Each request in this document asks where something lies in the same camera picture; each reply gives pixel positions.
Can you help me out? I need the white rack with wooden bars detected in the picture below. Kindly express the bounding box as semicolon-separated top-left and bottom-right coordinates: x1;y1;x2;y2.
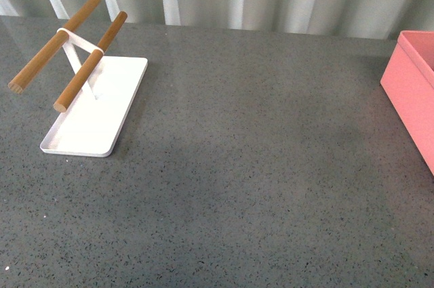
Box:
8;0;149;157

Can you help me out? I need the pink plastic box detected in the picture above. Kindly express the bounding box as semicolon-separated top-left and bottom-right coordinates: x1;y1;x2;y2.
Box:
380;30;433;171

